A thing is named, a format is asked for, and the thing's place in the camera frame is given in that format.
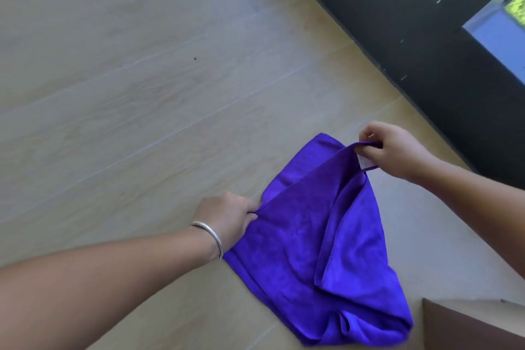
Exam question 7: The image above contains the person's right hand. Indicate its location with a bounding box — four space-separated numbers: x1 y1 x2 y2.
357 121 435 184

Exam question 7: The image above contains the person's left hand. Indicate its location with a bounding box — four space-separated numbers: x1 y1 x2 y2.
191 191 260 258

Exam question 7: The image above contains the purple towel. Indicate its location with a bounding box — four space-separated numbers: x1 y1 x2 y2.
223 133 414 347

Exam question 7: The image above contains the person's right forearm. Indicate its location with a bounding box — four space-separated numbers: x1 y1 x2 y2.
414 156 525 277

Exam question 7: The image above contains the person's left forearm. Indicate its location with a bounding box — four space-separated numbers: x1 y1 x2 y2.
0 226 222 350

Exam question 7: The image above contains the dark framed window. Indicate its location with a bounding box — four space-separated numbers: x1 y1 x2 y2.
272 0 525 190

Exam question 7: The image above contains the brown cardboard box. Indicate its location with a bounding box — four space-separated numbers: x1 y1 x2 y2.
422 297 525 350

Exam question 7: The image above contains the silver bracelet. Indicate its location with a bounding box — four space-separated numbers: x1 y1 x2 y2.
190 220 224 260

